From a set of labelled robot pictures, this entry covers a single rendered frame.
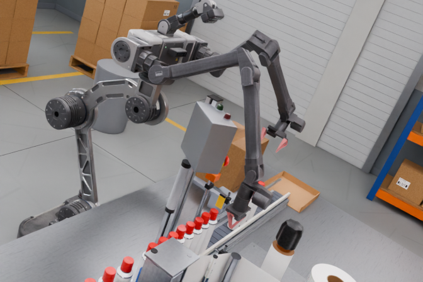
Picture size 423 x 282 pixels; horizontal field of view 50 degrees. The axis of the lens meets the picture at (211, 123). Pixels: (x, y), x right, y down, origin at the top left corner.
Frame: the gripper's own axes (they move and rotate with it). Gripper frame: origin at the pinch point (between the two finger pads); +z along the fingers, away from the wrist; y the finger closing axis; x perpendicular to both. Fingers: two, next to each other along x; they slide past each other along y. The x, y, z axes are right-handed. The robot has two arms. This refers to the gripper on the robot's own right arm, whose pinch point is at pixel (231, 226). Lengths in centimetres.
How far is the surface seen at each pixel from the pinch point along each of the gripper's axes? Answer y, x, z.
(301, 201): 90, -3, 19
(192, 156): -23.4, 14.9, -29.9
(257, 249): 17.7, -9.1, 14.0
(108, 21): 254, 321, 30
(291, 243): -2.5, -24.3, -10.0
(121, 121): 174, 201, 87
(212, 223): -9.2, 4.2, -2.3
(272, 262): -3.6, -21.3, 0.3
